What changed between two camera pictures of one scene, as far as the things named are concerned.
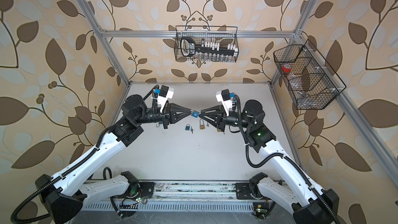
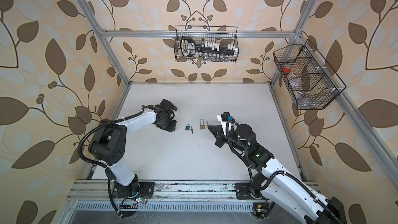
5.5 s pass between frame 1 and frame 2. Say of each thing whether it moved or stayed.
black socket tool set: stayed
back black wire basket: stayed
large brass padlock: stayed
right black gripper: moved
